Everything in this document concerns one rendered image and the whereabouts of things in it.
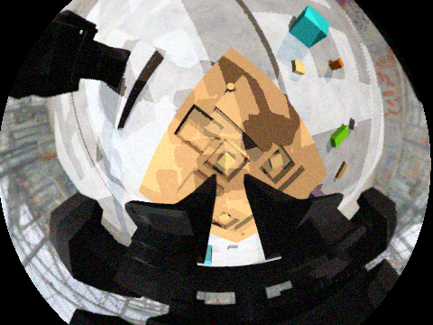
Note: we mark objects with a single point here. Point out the teal block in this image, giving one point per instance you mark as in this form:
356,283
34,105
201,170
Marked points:
208,260

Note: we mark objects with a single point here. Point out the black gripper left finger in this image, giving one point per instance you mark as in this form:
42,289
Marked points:
191,217

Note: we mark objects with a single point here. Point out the teal cube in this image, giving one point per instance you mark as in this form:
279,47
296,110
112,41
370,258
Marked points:
309,27

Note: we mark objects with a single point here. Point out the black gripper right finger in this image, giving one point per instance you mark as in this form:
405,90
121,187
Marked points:
278,216

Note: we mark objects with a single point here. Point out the small green block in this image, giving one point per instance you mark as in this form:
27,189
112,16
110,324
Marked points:
339,135

